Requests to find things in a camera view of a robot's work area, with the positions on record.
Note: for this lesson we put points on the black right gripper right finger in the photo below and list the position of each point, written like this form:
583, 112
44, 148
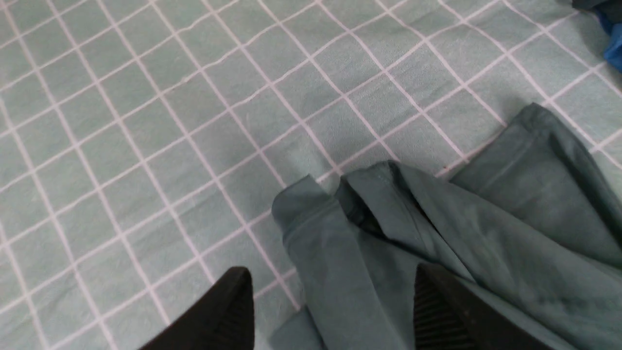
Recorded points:
448, 316

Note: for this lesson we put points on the dark teal crumpled garment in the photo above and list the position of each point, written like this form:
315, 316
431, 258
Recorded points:
606, 6

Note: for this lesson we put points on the blue crumpled garment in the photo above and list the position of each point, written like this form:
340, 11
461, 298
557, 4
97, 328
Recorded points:
610, 20

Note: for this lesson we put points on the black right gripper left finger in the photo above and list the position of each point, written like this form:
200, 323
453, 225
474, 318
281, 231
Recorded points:
222, 319

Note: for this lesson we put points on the green long-sleeved shirt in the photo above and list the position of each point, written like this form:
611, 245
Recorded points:
531, 225

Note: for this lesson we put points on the green checkered tablecloth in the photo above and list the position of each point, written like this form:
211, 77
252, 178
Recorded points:
143, 141

